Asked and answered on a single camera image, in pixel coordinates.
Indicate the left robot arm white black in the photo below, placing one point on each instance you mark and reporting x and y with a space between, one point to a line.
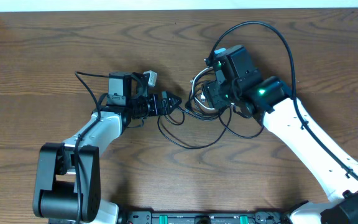
68 180

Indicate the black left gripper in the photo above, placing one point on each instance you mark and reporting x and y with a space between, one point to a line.
158 111

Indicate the black base rail green clamps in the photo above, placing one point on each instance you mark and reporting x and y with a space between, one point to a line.
147 217

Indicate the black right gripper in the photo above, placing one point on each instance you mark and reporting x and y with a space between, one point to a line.
212 90

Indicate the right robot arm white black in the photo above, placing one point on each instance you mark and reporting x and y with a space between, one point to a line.
270 102

